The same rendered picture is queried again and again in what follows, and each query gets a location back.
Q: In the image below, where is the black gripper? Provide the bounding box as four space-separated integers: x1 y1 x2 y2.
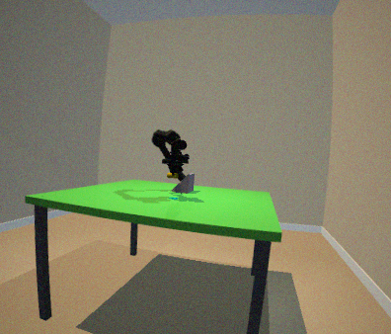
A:
162 150 189 176

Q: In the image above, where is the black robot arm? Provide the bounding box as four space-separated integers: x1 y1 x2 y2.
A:
151 129 190 181

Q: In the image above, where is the yellow cylinder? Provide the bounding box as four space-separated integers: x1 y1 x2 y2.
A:
167 173 179 179

